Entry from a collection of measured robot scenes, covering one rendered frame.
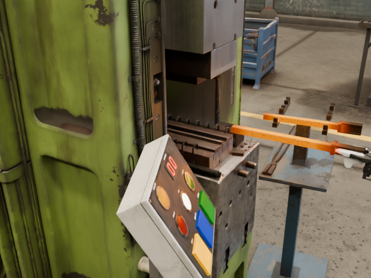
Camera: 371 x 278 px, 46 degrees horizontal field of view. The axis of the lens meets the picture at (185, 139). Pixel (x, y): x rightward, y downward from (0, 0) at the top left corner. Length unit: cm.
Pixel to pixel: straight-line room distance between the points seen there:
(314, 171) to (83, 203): 105
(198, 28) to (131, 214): 66
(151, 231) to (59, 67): 72
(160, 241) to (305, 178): 116
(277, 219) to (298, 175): 96
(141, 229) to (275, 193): 233
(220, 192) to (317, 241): 136
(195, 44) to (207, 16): 9
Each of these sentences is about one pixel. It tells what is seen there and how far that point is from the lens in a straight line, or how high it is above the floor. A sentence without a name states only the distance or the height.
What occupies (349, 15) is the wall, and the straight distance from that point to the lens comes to 914.
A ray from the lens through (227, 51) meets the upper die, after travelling 153.
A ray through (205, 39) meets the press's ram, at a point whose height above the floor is 141.
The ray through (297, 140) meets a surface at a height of 107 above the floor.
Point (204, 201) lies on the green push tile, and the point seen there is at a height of 103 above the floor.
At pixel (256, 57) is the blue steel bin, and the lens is 528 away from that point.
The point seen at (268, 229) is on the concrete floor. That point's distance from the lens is 287.
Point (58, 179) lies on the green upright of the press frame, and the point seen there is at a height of 88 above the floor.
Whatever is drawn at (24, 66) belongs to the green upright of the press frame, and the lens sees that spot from 153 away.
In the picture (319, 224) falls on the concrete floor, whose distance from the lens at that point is 299.
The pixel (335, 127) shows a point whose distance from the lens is 192.
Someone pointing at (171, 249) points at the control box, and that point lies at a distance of 99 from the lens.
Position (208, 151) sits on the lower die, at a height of 98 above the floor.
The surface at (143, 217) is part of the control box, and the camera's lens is 95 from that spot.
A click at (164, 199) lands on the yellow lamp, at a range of 100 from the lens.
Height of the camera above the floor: 171
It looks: 25 degrees down
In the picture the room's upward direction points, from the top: straight up
